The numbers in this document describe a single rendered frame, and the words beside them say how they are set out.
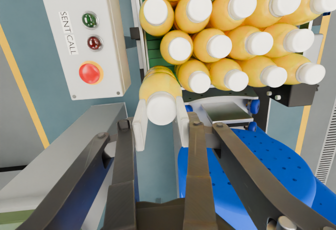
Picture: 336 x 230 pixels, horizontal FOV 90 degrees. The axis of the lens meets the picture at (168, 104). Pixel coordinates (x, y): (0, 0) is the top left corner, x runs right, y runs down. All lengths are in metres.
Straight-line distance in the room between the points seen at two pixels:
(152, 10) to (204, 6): 0.08
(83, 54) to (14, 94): 1.61
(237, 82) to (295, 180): 0.22
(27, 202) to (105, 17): 0.66
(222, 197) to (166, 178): 1.65
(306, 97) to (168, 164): 1.49
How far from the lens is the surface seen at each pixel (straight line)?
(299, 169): 0.46
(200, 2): 0.32
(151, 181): 2.01
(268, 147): 0.50
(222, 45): 0.33
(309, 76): 0.42
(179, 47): 0.31
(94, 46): 0.32
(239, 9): 0.34
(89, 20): 0.32
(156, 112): 0.21
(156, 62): 0.52
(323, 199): 1.05
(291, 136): 2.11
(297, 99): 0.57
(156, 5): 0.31
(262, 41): 0.35
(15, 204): 0.82
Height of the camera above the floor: 1.41
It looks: 69 degrees down
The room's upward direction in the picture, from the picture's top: 174 degrees clockwise
